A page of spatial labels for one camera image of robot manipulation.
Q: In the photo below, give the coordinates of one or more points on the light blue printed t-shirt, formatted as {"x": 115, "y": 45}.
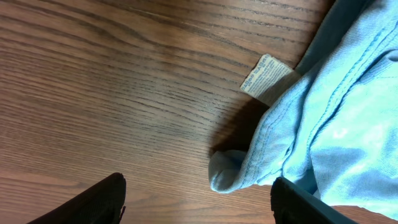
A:
{"x": 333, "y": 128}

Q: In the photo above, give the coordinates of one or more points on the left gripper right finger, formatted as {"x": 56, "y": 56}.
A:
{"x": 293, "y": 205}

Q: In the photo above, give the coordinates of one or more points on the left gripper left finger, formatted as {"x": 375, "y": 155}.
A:
{"x": 103, "y": 203}

